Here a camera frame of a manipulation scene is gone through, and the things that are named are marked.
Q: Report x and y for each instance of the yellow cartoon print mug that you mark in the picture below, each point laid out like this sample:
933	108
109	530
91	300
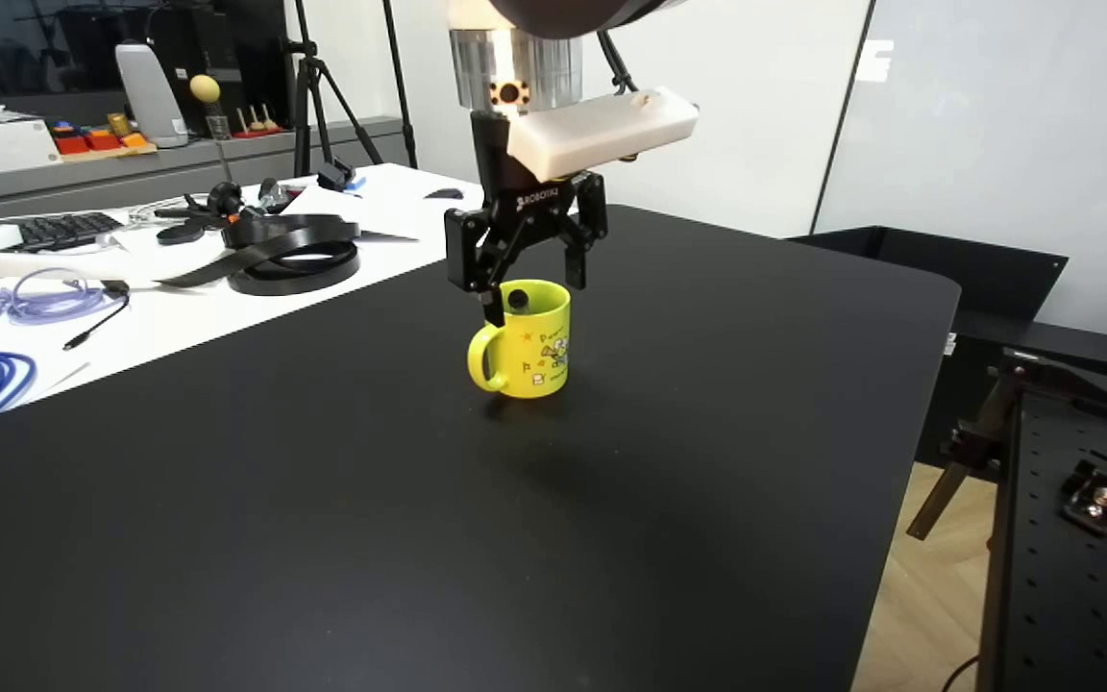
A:
536	352

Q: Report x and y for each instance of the yellow ball on black stand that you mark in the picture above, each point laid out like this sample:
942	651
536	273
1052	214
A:
204	91

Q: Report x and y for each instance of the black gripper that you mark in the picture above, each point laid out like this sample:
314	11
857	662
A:
529	214

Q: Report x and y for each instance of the black computer mouse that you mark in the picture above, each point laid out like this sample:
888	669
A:
449	195

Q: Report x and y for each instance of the beige wrist camera box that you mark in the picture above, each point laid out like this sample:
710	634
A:
606	129

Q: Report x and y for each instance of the black keyboard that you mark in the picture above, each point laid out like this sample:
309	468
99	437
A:
67	232

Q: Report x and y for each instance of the black perforated breadboard table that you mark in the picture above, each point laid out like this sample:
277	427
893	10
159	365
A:
1079	601

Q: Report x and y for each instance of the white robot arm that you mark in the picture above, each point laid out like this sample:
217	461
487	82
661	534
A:
555	50

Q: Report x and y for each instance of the grey cabinet counter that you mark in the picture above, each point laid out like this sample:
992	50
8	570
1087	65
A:
194	163

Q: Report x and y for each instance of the tall black camera tripod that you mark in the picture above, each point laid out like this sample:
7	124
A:
318	79

